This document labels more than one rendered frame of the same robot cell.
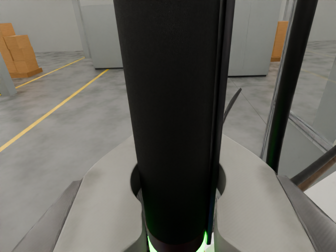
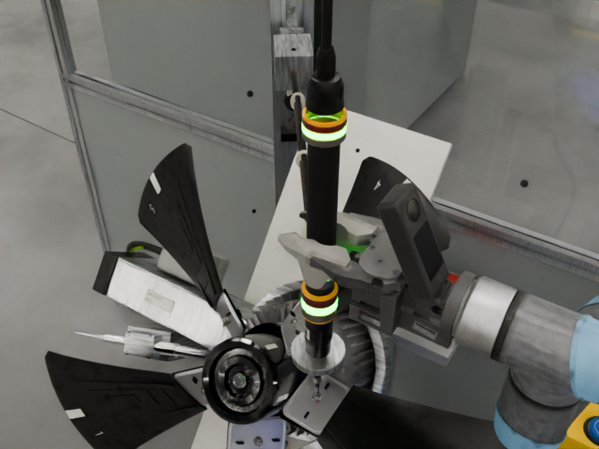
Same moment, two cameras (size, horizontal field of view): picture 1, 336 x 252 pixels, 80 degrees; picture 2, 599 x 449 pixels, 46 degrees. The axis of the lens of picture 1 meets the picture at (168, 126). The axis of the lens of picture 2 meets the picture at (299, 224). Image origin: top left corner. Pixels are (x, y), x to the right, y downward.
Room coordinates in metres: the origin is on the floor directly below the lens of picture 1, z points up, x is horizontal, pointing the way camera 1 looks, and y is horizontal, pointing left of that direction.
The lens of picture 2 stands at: (-0.19, 0.51, 2.01)
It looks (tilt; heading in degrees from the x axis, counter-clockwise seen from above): 41 degrees down; 299
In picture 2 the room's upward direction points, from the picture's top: straight up
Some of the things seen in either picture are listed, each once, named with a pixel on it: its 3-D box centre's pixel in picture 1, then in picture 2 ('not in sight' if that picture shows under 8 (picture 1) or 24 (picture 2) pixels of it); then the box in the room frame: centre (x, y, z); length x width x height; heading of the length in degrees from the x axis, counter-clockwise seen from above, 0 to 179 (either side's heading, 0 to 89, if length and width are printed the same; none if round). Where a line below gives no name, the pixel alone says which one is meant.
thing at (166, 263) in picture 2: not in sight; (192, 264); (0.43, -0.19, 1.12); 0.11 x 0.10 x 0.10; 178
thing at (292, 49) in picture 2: not in sight; (292, 60); (0.41, -0.53, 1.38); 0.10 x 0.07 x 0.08; 123
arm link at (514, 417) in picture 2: not in sight; (544, 396); (-0.20, -0.01, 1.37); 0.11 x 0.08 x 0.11; 73
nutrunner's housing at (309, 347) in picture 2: not in sight; (321, 237); (0.07, 0.00, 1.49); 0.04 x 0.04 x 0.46
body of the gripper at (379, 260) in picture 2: not in sight; (410, 289); (-0.04, 0.00, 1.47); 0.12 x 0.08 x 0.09; 178
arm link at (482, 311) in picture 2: not in sight; (484, 313); (-0.12, 0.00, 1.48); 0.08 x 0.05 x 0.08; 88
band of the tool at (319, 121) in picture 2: not in sight; (324, 125); (0.07, 0.00, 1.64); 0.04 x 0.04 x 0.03
